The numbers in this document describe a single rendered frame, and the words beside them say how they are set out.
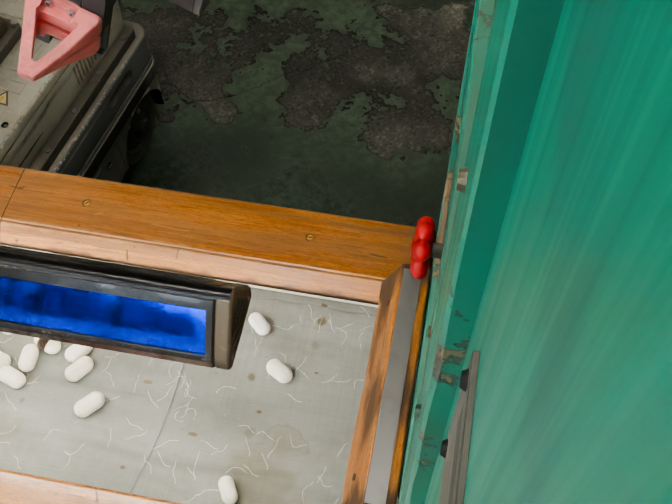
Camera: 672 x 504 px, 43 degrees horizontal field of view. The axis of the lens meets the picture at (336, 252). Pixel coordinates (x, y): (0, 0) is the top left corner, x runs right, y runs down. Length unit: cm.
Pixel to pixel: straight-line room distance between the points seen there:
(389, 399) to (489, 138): 75
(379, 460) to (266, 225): 40
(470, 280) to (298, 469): 80
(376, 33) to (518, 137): 230
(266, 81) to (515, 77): 220
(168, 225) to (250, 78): 125
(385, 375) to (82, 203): 51
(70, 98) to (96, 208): 71
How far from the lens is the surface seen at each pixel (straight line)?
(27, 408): 113
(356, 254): 113
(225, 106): 233
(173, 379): 110
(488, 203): 23
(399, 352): 96
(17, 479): 108
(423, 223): 57
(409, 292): 100
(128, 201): 122
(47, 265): 76
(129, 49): 203
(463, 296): 27
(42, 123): 183
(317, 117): 229
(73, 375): 111
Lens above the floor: 173
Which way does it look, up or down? 58 degrees down
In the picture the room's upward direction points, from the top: 1 degrees counter-clockwise
